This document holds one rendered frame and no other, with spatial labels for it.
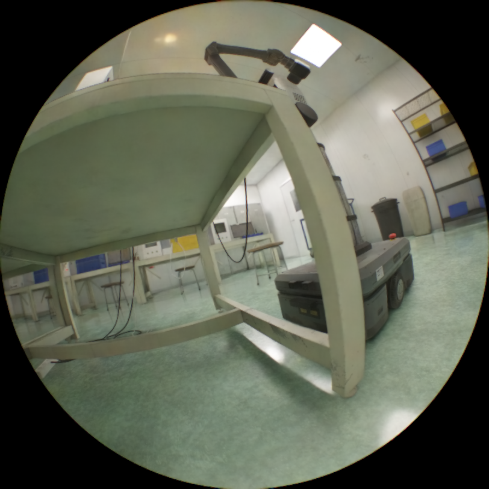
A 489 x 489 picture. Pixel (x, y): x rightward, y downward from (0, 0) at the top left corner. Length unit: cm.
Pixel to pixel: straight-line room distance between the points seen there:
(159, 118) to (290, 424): 73
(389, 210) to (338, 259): 258
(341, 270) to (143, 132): 51
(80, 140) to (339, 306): 64
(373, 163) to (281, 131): 320
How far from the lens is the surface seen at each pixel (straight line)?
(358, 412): 45
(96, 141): 50
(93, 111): 35
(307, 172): 30
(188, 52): 257
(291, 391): 52
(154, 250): 340
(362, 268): 55
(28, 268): 206
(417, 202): 287
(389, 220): 285
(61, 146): 53
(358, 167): 363
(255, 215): 533
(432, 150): 284
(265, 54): 122
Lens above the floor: 38
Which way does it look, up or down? 4 degrees up
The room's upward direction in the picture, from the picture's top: 14 degrees counter-clockwise
